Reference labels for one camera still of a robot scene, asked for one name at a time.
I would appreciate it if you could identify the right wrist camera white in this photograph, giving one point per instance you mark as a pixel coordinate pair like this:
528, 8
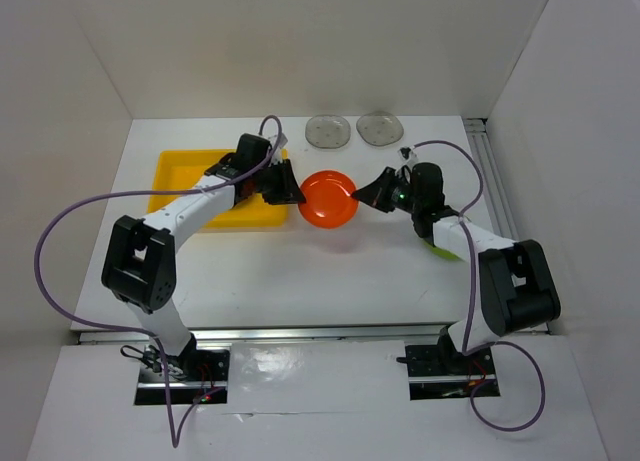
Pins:
408, 157

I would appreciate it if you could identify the green plate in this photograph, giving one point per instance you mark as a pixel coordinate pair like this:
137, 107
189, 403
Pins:
442, 253

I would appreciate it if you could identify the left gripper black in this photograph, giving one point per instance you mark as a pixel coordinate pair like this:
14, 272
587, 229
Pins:
289, 190

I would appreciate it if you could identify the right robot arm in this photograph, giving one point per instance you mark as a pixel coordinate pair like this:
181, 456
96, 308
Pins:
511, 285

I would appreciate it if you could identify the yellow plastic bin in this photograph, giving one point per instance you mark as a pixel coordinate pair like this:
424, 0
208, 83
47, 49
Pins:
181, 169

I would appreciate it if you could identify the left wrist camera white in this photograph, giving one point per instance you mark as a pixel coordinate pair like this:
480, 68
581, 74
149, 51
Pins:
278, 143

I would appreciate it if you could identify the clear glass plate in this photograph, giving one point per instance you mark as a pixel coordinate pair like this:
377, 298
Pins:
380, 128
327, 132

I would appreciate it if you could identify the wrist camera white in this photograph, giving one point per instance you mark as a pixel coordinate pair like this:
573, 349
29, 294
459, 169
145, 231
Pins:
408, 157
278, 143

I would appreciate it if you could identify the aluminium rail right side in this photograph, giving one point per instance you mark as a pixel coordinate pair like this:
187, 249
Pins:
495, 195

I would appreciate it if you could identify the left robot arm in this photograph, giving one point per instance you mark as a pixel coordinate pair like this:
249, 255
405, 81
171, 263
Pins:
140, 264

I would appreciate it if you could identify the clear glass plate left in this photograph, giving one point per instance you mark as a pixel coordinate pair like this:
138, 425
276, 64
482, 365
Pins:
327, 132

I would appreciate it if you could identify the orange plate back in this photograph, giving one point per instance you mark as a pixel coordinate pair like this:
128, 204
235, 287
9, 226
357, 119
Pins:
329, 203

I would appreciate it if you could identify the aluminium rail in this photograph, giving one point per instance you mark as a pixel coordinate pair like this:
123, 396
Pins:
318, 333
495, 195

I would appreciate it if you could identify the clear glass plate right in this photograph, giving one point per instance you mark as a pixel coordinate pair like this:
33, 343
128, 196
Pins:
380, 128

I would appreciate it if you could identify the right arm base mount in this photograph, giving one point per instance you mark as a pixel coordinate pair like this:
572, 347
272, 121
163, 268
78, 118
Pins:
432, 376

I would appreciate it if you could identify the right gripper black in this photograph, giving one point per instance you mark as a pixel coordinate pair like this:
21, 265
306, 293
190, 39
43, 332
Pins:
376, 193

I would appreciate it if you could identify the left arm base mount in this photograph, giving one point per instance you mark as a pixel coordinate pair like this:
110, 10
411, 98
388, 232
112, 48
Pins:
205, 383

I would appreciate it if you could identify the aluminium rail front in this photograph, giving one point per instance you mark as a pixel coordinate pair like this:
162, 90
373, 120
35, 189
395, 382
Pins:
318, 333

